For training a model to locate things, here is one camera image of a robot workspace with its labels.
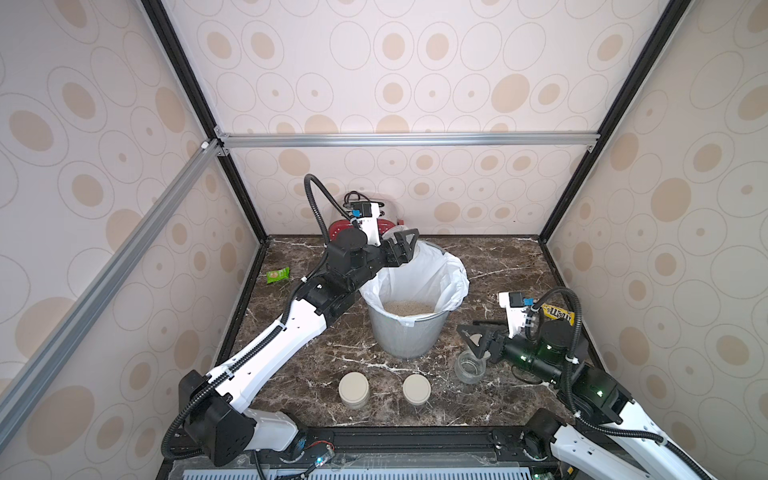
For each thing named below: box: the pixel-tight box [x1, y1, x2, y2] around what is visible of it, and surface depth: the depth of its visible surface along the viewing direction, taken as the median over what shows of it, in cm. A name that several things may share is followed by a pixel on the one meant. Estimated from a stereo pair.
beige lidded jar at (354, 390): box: [338, 371, 370, 410], surface depth 79 cm
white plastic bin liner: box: [359, 240, 470, 326], surface depth 82 cm
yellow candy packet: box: [541, 303, 575, 327], surface depth 99 cm
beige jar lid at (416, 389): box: [402, 374, 432, 406], surface depth 83 cm
